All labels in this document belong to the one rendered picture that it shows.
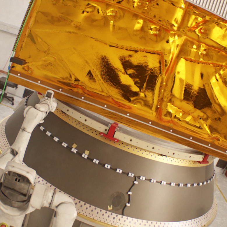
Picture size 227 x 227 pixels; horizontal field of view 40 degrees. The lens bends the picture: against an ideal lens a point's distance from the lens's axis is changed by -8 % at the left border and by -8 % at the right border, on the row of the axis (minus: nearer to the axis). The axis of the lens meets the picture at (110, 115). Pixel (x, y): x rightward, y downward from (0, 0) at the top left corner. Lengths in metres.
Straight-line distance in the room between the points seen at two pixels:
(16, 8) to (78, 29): 5.92
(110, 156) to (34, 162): 0.54
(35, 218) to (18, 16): 6.15
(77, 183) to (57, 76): 0.70
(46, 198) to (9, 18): 6.86
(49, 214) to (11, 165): 1.03
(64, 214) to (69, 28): 1.19
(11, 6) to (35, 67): 5.89
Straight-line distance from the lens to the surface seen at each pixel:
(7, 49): 7.98
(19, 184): 1.28
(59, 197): 1.37
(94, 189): 2.14
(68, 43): 2.08
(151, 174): 2.21
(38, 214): 2.31
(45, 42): 2.11
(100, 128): 2.14
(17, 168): 1.27
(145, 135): 2.16
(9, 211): 1.36
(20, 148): 1.67
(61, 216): 1.36
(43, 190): 1.35
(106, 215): 2.14
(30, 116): 1.64
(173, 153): 2.22
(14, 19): 7.93
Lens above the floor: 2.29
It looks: 14 degrees down
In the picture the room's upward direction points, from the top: 21 degrees clockwise
